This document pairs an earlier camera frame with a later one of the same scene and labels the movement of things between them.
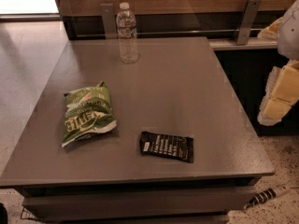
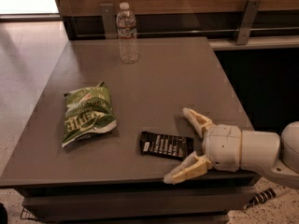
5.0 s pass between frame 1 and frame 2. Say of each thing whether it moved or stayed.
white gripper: moved
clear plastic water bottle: stayed
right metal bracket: stayed
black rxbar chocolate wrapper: stayed
